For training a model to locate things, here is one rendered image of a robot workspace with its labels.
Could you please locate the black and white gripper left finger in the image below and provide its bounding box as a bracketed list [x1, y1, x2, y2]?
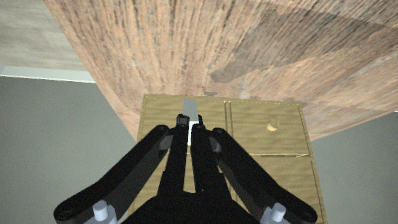
[53, 99, 191, 224]

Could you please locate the light brown wooden chest of drawers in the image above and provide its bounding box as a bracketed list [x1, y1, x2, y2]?
[136, 94, 328, 224]

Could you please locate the wooden drawer front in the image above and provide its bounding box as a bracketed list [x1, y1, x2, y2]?
[141, 97, 226, 140]
[229, 101, 309, 157]
[134, 160, 195, 211]
[256, 161, 322, 223]

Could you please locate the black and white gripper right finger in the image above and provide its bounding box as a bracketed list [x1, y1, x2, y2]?
[189, 99, 318, 224]

